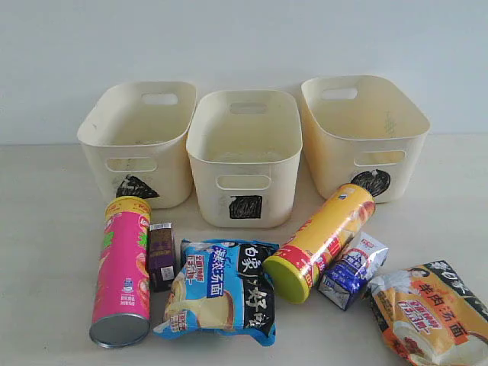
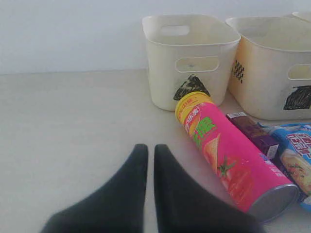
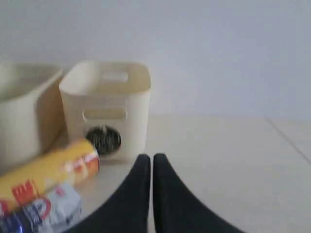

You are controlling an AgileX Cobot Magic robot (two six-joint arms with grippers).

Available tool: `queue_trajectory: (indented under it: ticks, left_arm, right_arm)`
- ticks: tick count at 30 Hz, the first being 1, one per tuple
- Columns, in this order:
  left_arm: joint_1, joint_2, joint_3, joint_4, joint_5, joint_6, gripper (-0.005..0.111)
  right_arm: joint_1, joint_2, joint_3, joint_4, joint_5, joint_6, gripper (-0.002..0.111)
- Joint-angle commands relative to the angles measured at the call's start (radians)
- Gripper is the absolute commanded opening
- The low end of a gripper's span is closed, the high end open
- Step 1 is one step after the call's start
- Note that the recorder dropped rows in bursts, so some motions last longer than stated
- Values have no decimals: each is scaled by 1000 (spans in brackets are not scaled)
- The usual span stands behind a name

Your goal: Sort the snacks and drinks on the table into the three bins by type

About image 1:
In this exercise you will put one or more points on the blue noodle packet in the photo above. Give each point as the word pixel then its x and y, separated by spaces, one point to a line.
pixel 222 288

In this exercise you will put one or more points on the orange noodle packet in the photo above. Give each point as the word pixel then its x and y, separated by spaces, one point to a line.
pixel 429 316

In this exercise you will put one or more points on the purple drink carton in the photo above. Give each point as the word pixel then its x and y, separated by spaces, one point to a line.
pixel 161 257

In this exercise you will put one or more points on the cream plastic bin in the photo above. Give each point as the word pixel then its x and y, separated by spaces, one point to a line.
pixel 361 129
pixel 134 139
pixel 244 148

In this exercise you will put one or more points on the left cream plastic bin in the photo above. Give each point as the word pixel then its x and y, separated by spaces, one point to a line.
pixel 134 139

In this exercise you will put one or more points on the middle cream plastic bin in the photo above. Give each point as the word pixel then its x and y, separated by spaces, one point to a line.
pixel 244 148

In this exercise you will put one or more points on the blue white milk carton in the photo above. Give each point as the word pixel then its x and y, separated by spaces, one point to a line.
pixel 356 265

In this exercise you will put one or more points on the right cream plastic bin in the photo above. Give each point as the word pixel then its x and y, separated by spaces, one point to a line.
pixel 361 129

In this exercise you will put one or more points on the pink chips can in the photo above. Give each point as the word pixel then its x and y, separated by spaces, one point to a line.
pixel 121 309

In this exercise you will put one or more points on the yellow chips can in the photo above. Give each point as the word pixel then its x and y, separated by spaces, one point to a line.
pixel 299 263

